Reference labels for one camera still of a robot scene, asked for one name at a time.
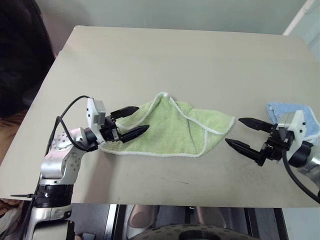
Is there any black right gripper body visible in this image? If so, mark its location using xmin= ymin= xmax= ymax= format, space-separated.
xmin=259 ymin=124 xmax=295 ymax=166

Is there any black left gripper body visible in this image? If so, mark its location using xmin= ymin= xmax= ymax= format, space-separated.
xmin=99 ymin=113 xmax=125 ymax=144

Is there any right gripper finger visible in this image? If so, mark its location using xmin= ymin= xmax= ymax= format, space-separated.
xmin=224 ymin=137 xmax=266 ymax=168
xmin=238 ymin=117 xmax=275 ymax=133

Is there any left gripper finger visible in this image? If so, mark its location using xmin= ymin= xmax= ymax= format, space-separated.
xmin=119 ymin=124 xmax=151 ymax=144
xmin=110 ymin=105 xmax=140 ymax=120

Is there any green fluffy towel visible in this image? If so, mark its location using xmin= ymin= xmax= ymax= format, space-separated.
xmin=97 ymin=91 xmax=237 ymax=159

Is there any blue fluffy towel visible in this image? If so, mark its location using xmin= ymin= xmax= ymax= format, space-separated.
xmin=265 ymin=100 xmax=320 ymax=145

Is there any grey rounded shape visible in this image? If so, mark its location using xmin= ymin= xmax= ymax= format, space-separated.
xmin=126 ymin=204 xmax=161 ymax=240

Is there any dark rounded shape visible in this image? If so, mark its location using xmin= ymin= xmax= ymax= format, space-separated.
xmin=139 ymin=223 xmax=254 ymax=240

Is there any black zip tie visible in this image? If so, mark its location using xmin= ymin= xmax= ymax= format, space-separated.
xmin=10 ymin=191 xmax=39 ymax=201

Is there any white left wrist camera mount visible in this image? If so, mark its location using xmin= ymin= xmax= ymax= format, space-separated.
xmin=85 ymin=97 xmax=108 ymax=146

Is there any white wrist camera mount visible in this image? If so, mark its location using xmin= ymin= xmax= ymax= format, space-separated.
xmin=277 ymin=109 xmax=308 ymax=145
xmin=85 ymin=97 xmax=108 ymax=146

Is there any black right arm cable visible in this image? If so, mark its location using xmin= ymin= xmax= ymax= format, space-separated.
xmin=281 ymin=144 xmax=320 ymax=204

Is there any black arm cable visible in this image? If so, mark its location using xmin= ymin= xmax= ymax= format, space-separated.
xmin=281 ymin=144 xmax=320 ymax=204
xmin=46 ymin=94 xmax=95 ymax=153

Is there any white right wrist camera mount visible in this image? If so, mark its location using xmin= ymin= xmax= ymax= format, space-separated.
xmin=277 ymin=109 xmax=308 ymax=145

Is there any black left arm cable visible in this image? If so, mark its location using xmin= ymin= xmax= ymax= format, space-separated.
xmin=46 ymin=94 xmax=95 ymax=153

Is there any black table frame bar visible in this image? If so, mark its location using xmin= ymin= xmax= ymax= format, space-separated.
xmin=104 ymin=203 xmax=128 ymax=240
xmin=243 ymin=207 xmax=286 ymax=240

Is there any white wall pipe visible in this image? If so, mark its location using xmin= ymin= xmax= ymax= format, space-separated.
xmin=282 ymin=0 xmax=320 ymax=36

